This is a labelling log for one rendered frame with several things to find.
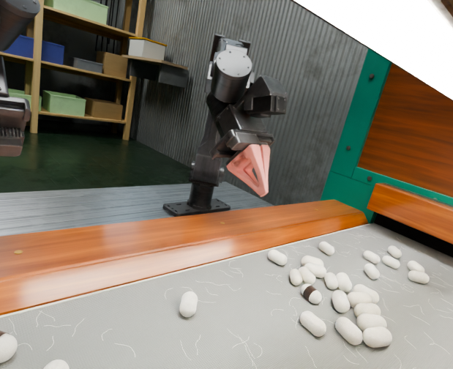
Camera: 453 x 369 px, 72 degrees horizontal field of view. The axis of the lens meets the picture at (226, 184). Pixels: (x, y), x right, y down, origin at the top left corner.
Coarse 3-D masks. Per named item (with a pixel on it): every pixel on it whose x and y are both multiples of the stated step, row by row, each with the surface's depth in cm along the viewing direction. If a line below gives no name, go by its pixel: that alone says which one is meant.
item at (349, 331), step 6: (342, 318) 38; (336, 324) 38; (342, 324) 37; (348, 324) 37; (354, 324) 37; (342, 330) 37; (348, 330) 36; (354, 330) 36; (360, 330) 37; (342, 336) 37; (348, 336) 36; (354, 336) 36; (360, 336) 36; (348, 342) 36; (354, 342) 36; (360, 342) 36
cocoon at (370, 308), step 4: (360, 304) 42; (364, 304) 42; (368, 304) 42; (372, 304) 42; (356, 308) 42; (360, 308) 41; (364, 308) 41; (368, 308) 41; (372, 308) 41; (376, 308) 42; (356, 312) 41; (360, 312) 41; (364, 312) 41; (368, 312) 41; (372, 312) 41; (376, 312) 41; (380, 312) 42; (356, 316) 42
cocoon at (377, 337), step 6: (366, 330) 37; (372, 330) 37; (378, 330) 37; (384, 330) 37; (366, 336) 37; (372, 336) 36; (378, 336) 36; (384, 336) 36; (390, 336) 37; (366, 342) 37; (372, 342) 36; (378, 342) 36; (384, 342) 36; (390, 342) 37
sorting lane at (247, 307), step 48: (336, 240) 68; (384, 240) 74; (144, 288) 38; (192, 288) 40; (240, 288) 43; (288, 288) 45; (336, 288) 48; (384, 288) 51; (432, 288) 55; (48, 336) 29; (96, 336) 30; (144, 336) 31; (192, 336) 33; (240, 336) 34; (288, 336) 36; (336, 336) 38; (432, 336) 42
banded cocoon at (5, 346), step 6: (0, 336) 25; (6, 336) 26; (12, 336) 26; (0, 342) 25; (6, 342) 25; (12, 342) 26; (0, 348) 25; (6, 348) 25; (12, 348) 25; (0, 354) 25; (6, 354) 25; (12, 354) 25; (0, 360) 25; (6, 360) 25
